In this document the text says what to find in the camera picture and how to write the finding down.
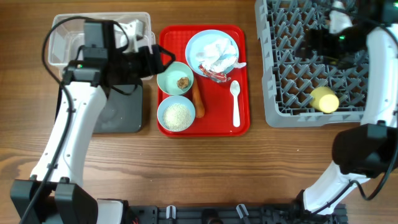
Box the green bowl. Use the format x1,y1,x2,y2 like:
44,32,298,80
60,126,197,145
157,62,194,95

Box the brown food scrap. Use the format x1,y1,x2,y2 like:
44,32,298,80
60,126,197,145
177,77,190,90

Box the white napkin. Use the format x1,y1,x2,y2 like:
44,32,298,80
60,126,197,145
195,38,247,73

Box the yellow cup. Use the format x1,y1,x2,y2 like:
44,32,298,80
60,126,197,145
310,86,340,114

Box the light blue bowl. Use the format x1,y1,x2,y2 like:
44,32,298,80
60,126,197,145
157,96,195,132

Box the red snack wrapper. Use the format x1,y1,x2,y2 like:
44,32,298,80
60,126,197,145
198,65,231,83

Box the white rice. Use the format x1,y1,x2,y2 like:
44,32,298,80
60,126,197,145
163,103,192,132

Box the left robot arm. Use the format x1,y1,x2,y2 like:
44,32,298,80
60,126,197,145
10,17,168,223

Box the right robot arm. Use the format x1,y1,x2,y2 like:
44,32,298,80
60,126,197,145
292,1,397,222

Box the grey dishwasher rack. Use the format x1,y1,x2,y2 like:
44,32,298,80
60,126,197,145
255,0,369,128

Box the black waste tray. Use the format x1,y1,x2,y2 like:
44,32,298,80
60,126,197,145
65,81,143,137

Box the light blue plate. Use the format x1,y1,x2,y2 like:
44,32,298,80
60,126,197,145
185,29,239,76

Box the orange carrot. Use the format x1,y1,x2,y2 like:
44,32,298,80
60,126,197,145
192,78,205,118

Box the white plastic spoon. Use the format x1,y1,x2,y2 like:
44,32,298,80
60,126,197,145
230,80,241,128

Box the clear plastic bin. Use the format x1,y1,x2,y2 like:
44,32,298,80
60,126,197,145
48,12,155,71

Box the red serving tray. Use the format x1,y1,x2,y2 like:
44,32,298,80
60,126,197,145
157,24,250,138

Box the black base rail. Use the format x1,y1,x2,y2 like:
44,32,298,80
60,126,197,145
130,204,348,224

